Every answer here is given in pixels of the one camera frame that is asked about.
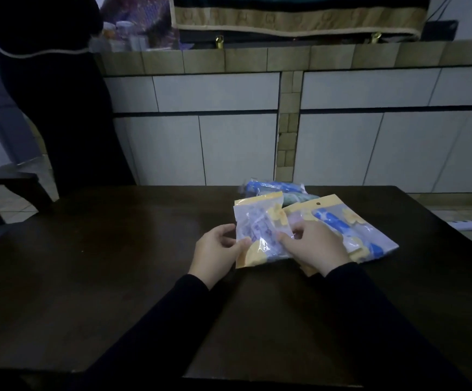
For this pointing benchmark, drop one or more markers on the teal cloth with gold border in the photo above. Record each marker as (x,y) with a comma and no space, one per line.
(301,18)

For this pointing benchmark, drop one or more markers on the person's right hand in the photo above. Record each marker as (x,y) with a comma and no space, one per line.
(319,248)

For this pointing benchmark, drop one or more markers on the blue plastic packet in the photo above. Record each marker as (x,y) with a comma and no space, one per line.
(274,186)

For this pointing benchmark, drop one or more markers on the large clear yellow-edged packet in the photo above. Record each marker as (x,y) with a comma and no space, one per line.
(352,228)

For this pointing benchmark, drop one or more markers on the black box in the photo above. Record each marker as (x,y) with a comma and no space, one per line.
(440,30)

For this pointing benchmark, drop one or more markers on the person's left hand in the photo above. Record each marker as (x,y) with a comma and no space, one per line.
(211,254)

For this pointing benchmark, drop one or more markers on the small clear yellow-edged packet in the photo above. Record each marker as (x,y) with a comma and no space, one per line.
(260,223)

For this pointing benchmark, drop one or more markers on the person's left forearm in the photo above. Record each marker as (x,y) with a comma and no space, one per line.
(166,337)

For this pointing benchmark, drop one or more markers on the tiled counter with white panels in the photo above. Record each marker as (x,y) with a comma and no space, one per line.
(341,130)

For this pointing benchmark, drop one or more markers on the person's left thumb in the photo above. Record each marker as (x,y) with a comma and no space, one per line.
(240,245)

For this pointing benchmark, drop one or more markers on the person's right forearm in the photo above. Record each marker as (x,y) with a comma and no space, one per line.
(382,337)

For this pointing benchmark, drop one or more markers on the gold knob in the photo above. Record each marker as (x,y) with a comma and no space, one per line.
(376,37)
(219,41)

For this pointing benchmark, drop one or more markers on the green plastic packet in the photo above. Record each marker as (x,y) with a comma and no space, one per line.
(299,197)

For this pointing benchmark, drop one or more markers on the dark wooden chair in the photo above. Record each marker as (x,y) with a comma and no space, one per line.
(3,191)

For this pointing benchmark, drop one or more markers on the group of jars and bottles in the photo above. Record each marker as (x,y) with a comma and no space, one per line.
(126,36)

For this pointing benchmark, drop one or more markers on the patterned purple cloth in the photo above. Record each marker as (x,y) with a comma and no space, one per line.
(142,12)

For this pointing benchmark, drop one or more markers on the person's right thumb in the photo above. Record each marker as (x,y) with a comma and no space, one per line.
(286,240)

